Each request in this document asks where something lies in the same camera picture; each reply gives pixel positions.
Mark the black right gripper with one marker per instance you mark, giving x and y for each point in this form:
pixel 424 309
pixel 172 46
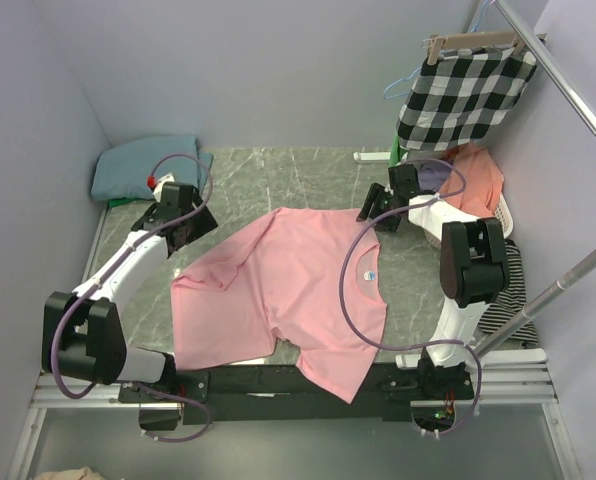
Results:
pixel 376 194

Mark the black white striped garment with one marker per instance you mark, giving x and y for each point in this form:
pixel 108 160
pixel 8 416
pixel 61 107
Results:
pixel 510 301

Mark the green hanging garment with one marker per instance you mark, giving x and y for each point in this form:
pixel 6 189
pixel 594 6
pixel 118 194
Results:
pixel 396 152

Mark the orange shirt in basket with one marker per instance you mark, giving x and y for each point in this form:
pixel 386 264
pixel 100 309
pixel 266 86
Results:
pixel 484 180

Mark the purple garment in basket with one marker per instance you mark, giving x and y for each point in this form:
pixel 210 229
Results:
pixel 432 175

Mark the blue wire hanger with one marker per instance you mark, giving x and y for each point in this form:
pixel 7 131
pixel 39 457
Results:
pixel 401 87

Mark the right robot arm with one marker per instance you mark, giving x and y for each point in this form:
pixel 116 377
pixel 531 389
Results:
pixel 473 269

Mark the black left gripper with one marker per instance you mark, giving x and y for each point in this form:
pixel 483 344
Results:
pixel 204 224

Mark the black mounting base bar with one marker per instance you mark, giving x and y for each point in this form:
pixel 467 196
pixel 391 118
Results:
pixel 281 392

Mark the metal clothes rack pole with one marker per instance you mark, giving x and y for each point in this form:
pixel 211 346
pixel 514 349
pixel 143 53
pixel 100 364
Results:
pixel 585 112

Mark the white rack foot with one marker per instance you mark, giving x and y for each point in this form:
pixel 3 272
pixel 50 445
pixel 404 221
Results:
pixel 371 157

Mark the beige cloth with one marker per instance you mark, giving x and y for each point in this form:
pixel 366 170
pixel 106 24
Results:
pixel 84 473

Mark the folded teal t-shirt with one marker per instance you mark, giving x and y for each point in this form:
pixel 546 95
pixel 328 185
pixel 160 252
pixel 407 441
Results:
pixel 121 172

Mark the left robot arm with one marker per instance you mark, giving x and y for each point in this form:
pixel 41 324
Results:
pixel 82 333

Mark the pink t-shirt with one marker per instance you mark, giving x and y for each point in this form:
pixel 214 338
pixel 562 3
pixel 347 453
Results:
pixel 285 276

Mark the white laundry basket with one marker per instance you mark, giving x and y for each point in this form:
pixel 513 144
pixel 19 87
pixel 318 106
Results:
pixel 503 220

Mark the black white checkered cloth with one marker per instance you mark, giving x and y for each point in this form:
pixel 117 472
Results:
pixel 459 98

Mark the wooden clothes hanger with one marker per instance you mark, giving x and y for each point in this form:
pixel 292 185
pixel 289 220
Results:
pixel 435 44

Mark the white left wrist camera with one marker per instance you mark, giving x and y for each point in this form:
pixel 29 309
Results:
pixel 153 182

